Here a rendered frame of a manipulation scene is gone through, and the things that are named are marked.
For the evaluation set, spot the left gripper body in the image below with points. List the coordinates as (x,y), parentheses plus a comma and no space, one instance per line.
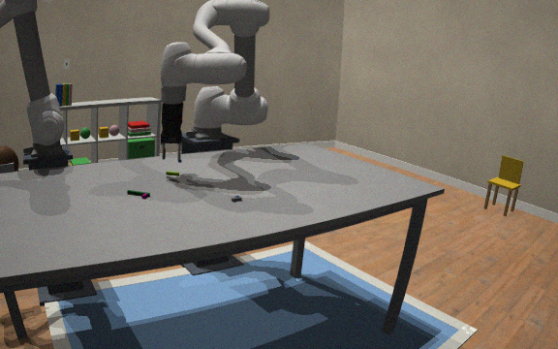
(172,113)

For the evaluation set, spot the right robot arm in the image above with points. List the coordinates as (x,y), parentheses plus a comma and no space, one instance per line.
(44,114)

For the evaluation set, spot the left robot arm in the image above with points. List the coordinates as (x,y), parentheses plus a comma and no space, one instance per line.
(220,66)

